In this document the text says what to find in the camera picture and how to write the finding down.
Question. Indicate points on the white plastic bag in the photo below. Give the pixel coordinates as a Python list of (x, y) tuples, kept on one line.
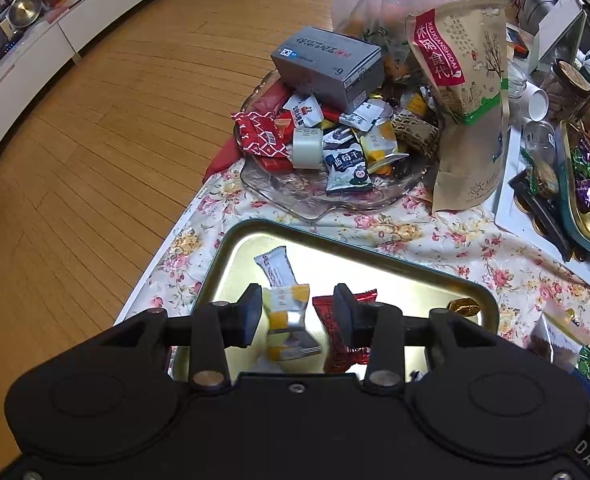
[(390, 5)]

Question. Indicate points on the tape roll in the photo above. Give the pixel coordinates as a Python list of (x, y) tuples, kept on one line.
[(307, 148)]

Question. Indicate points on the small clear cracker jar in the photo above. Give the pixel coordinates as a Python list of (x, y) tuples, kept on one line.
[(540, 155)]

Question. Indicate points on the white flat box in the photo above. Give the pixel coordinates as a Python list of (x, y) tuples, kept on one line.
[(531, 218)]

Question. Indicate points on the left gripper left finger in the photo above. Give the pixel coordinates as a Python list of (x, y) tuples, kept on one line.
[(209, 330)]

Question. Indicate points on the gold chocolate coin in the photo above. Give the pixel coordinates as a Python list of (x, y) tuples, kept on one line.
[(466, 307)]

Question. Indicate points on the white candy sachet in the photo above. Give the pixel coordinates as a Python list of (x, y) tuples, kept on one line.
[(276, 267)]

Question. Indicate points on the teal gold snack tray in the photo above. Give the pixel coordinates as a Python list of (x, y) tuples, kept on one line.
[(573, 170)]

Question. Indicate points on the black white snack packet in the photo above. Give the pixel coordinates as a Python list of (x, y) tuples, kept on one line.
[(346, 165)]

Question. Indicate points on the white cup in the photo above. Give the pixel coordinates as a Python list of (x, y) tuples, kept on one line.
[(533, 104)]

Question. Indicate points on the white cabinet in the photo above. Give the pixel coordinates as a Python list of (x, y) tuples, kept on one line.
[(47, 47)]

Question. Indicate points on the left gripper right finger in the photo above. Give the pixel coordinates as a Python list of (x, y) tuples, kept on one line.
[(382, 328)]

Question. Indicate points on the floral tablecloth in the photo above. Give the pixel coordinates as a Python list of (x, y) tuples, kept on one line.
[(468, 244)]

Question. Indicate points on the walnut jar with lid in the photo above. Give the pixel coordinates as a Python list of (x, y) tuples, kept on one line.
[(567, 90)]

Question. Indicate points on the grey cardboard box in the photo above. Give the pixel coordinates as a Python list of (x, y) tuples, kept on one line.
[(340, 71)]

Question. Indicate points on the yellow white snack packet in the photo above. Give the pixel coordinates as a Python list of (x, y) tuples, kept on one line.
[(287, 338)]

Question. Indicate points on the glass dish of snacks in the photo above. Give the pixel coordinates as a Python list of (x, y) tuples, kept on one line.
[(397, 127)]

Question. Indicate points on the brown kraft snack bag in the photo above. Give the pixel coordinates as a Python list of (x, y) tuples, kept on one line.
[(461, 47)]

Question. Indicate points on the empty teal tin tray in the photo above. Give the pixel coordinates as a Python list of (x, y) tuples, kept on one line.
[(322, 263)]

